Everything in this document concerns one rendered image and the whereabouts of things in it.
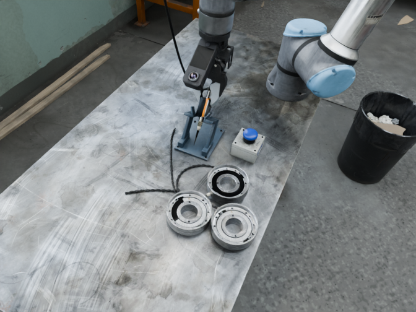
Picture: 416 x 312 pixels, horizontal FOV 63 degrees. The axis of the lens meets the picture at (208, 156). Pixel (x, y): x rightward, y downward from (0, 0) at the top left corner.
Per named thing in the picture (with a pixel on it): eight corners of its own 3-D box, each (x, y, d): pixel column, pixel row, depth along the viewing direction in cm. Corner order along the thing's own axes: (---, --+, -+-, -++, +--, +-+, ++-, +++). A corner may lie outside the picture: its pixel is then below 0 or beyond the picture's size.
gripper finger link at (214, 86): (228, 99, 92) (228, 69, 85) (220, 112, 88) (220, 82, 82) (217, 96, 93) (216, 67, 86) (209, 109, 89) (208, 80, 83)
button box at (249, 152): (254, 164, 92) (257, 152, 88) (229, 154, 94) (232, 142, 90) (264, 145, 97) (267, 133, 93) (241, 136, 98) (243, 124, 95)
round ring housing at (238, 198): (231, 167, 91) (233, 158, 88) (255, 196, 85) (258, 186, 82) (198, 183, 87) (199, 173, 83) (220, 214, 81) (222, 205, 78)
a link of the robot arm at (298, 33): (303, 49, 113) (316, 10, 102) (324, 73, 104) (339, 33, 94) (270, 53, 110) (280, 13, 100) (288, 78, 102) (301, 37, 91)
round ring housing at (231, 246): (264, 238, 78) (268, 229, 75) (228, 262, 73) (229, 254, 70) (236, 205, 83) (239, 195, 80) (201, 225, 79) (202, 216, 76)
